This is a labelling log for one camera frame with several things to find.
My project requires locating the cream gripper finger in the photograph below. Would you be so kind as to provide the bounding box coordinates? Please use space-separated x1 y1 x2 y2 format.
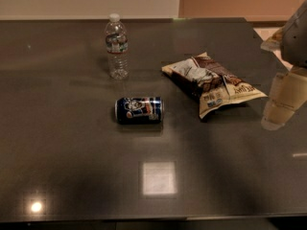
260 28 283 52
261 66 307 130

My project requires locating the clear plastic water bottle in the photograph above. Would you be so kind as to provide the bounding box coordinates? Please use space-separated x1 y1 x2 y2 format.
105 13 129 80

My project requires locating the brown chip bag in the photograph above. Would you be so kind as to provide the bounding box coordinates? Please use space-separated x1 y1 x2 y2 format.
161 52 266 119

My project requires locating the blue soda can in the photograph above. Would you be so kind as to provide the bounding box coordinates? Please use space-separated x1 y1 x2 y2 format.
114 97 164 125

